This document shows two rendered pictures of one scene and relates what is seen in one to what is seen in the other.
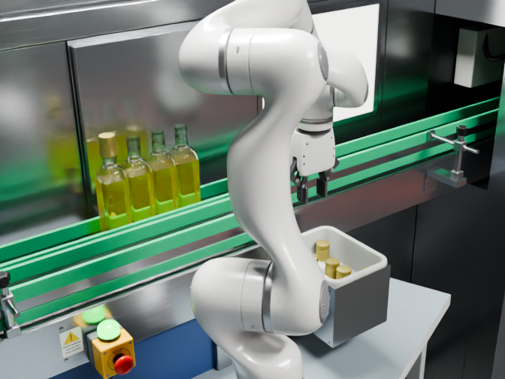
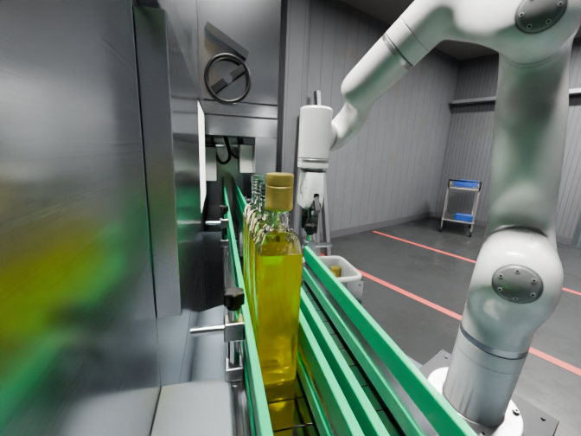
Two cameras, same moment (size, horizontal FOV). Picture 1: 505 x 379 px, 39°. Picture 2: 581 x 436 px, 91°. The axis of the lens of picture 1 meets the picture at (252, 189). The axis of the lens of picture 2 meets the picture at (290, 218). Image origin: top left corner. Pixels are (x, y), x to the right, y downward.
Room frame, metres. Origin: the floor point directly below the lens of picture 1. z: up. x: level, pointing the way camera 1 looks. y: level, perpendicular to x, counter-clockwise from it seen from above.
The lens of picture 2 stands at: (1.24, 0.62, 1.36)
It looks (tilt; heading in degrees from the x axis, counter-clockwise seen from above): 14 degrees down; 290
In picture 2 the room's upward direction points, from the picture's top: 3 degrees clockwise
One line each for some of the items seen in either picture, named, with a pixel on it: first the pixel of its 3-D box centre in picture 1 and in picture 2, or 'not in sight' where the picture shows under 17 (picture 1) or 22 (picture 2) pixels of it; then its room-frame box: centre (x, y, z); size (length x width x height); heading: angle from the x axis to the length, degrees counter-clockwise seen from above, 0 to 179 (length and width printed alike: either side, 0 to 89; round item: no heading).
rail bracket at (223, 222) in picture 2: not in sight; (217, 226); (1.75, -0.11, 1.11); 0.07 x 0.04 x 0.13; 35
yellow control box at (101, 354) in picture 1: (111, 351); not in sight; (1.15, 0.29, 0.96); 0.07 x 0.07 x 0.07; 35
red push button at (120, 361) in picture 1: (122, 362); not in sight; (1.11, 0.26, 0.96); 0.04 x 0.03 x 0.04; 125
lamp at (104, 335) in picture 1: (108, 329); not in sight; (1.15, 0.29, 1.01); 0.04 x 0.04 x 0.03
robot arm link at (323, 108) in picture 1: (316, 84); (316, 132); (1.46, -0.14, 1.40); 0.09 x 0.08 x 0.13; 71
